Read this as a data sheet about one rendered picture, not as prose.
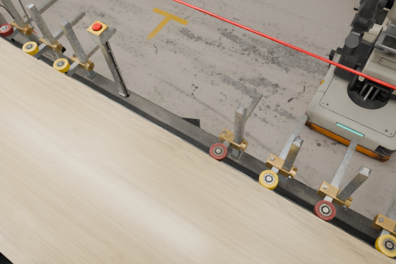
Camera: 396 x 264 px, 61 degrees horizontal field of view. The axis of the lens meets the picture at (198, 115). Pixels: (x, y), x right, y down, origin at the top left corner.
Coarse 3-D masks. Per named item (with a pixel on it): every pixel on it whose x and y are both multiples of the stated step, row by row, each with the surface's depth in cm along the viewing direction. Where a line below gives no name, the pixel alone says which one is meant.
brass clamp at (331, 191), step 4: (328, 184) 146; (320, 188) 145; (328, 188) 145; (332, 188) 145; (336, 188) 145; (320, 192) 146; (324, 192) 144; (328, 192) 144; (332, 192) 144; (336, 192) 144; (324, 196) 147; (332, 196) 143; (332, 200) 145; (336, 200) 143; (340, 200) 142; (348, 200) 142; (340, 204) 144; (344, 204) 142; (348, 204) 141; (344, 208) 143
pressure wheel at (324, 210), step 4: (324, 200) 137; (316, 204) 136; (320, 204) 136; (324, 204) 136; (328, 204) 136; (332, 204) 136; (316, 208) 136; (320, 208) 136; (324, 208) 135; (328, 208) 136; (332, 208) 135; (316, 212) 135; (320, 212) 135; (324, 212) 135; (328, 212) 135; (332, 212) 134; (320, 216) 134; (324, 216) 134; (328, 216) 134; (332, 216) 134; (328, 220) 134
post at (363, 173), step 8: (360, 168) 121; (368, 168) 119; (352, 176) 128; (360, 176) 121; (368, 176) 118; (352, 184) 128; (360, 184) 125; (344, 192) 136; (352, 192) 132; (344, 200) 141; (336, 208) 150
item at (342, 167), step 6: (354, 138) 157; (354, 144) 156; (348, 150) 154; (354, 150) 154; (348, 156) 153; (342, 162) 152; (348, 162) 152; (342, 168) 150; (336, 174) 149; (342, 174) 149; (336, 180) 147; (336, 186) 146; (324, 198) 145; (330, 198) 144
